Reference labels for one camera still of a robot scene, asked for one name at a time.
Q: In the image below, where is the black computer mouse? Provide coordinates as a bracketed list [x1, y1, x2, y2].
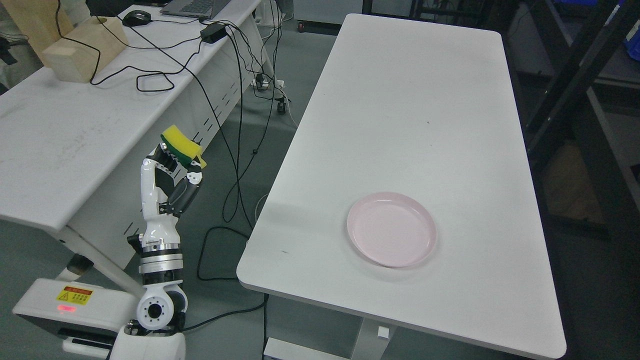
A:
[121, 9, 153, 28]

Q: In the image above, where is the black metal shelf rack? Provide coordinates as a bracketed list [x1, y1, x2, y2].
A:
[505, 0, 640, 281]

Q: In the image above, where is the pink plate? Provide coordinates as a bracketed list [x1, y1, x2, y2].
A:
[346, 192, 438, 268]

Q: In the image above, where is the white folding desk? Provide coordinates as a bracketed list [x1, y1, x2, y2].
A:
[1, 0, 269, 297]

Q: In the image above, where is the green yellow sponge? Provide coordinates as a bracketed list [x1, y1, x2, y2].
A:
[160, 125, 207, 169]

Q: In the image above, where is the white work table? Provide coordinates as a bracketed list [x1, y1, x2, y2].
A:
[237, 13, 567, 359]

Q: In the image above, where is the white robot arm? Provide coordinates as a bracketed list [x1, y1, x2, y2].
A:
[107, 243, 188, 360]

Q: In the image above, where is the beige wooden box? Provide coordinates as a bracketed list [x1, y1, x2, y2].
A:
[43, 16, 129, 84]

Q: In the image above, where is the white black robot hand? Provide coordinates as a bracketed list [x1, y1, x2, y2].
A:
[140, 142, 206, 252]

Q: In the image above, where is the black looped cable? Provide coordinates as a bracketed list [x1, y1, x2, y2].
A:
[55, 0, 206, 93]

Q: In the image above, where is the black power adapter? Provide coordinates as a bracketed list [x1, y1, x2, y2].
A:
[199, 22, 228, 44]

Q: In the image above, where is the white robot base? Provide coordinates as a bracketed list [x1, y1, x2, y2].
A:
[12, 278, 138, 360]

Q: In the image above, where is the white power strip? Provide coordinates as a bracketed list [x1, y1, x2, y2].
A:
[250, 79, 285, 91]

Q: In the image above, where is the grey laptop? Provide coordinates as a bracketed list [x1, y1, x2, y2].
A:
[160, 0, 231, 19]

